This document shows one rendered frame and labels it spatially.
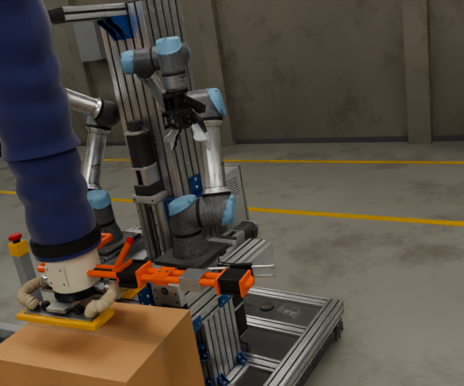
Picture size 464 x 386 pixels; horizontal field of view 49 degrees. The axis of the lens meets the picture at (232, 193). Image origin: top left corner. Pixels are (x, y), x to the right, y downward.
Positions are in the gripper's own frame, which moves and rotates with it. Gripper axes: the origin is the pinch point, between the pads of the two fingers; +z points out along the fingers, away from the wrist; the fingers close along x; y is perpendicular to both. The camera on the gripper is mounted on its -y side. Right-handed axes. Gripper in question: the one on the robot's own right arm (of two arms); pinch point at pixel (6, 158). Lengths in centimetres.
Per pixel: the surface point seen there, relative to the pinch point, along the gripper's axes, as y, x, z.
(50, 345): -27, -59, 55
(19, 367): -39, -58, 57
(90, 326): -23, -83, 43
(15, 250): 6, 37, 53
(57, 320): -27, -70, 42
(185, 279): -3, -108, 30
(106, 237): 7, -53, 30
